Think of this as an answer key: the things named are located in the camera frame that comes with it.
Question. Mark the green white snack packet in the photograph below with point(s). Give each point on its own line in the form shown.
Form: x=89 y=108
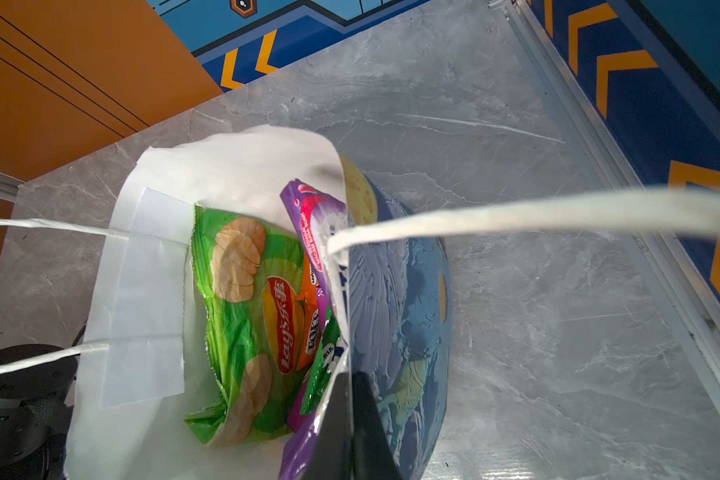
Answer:
x=331 y=349

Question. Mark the floral paper gift bag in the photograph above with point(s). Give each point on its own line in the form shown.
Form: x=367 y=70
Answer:
x=143 y=365

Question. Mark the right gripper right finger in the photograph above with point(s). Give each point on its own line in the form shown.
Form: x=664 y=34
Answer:
x=372 y=459

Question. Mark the purple Fox's candy bag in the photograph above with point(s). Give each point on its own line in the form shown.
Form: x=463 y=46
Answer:
x=316 y=216

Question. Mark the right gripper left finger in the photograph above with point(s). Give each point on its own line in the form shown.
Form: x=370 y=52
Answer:
x=332 y=454

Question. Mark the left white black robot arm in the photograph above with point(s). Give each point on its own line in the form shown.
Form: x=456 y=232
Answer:
x=35 y=420

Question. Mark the orange white snack bag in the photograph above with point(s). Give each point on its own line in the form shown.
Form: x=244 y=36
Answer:
x=309 y=298

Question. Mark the green Lays chips bag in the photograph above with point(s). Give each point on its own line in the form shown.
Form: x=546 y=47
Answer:
x=249 y=274

